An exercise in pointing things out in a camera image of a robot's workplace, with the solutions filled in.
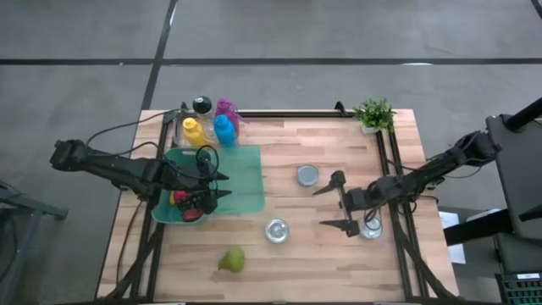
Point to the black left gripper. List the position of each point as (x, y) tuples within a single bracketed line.
[(186, 180)]

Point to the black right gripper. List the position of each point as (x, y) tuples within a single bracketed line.
[(360, 199)]

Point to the red round fruit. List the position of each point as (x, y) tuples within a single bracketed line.
[(180, 196)]

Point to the silver food can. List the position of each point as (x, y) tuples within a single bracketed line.
[(374, 233)]

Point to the silver can with green label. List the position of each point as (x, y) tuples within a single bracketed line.
[(307, 175)]

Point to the blue plastic water bottle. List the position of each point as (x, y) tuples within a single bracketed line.
[(224, 131)]

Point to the yellow plastic water bottle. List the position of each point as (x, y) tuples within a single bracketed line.
[(194, 132)]

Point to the labelled tuna can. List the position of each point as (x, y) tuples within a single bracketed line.
[(277, 231)]

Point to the pink plastic water bottle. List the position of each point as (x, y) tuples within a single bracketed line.
[(225, 110)]

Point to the green pear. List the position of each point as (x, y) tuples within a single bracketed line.
[(233, 260)]

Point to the clear bottle with black cap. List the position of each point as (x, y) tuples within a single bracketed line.
[(202, 106)]

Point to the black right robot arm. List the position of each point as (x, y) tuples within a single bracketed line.
[(432, 169)]

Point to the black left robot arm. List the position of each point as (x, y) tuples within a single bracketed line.
[(110, 167)]

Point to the translucent teal plastic tray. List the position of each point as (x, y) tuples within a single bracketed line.
[(241, 182)]

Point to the teal plastic bin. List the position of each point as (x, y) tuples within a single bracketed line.
[(163, 214)]

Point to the small green potted plant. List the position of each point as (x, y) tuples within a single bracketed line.
[(374, 114)]

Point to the white paper sheet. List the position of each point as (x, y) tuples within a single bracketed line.
[(451, 237)]

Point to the black equipment cart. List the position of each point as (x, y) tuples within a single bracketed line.
[(516, 169)]

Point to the dark metal stand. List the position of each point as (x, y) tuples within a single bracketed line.
[(25, 212)]

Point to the purple lit keyboard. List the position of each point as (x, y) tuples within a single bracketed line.
[(521, 290)]

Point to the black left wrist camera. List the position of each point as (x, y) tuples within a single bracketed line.
[(204, 159)]

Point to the black frame clamp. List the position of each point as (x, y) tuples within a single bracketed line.
[(341, 108), (184, 107)]

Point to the black aluminium table frame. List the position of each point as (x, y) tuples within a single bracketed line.
[(296, 113)]

